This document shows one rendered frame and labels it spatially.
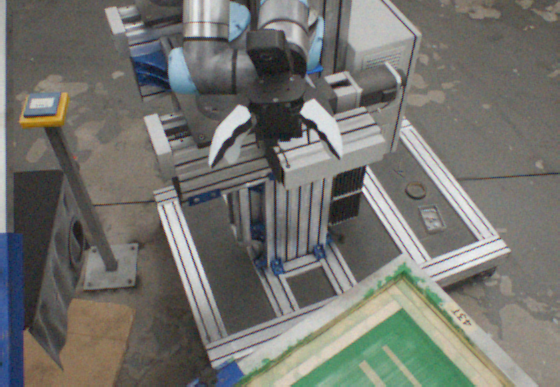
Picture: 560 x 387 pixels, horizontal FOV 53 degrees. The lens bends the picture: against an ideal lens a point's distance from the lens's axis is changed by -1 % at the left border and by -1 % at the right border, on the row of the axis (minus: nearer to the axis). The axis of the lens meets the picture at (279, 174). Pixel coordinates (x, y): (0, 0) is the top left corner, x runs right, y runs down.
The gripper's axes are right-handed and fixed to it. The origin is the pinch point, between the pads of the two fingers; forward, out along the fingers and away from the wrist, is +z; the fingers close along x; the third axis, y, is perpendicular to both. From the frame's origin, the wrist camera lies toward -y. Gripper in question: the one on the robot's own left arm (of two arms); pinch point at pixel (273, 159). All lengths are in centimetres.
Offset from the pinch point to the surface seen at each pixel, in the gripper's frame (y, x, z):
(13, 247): 32, 53, -12
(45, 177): 63, 76, -56
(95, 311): 154, 99, -62
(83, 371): 154, 98, -37
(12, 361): 42, 53, 5
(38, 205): 63, 75, -46
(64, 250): 76, 72, -41
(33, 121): 61, 86, -78
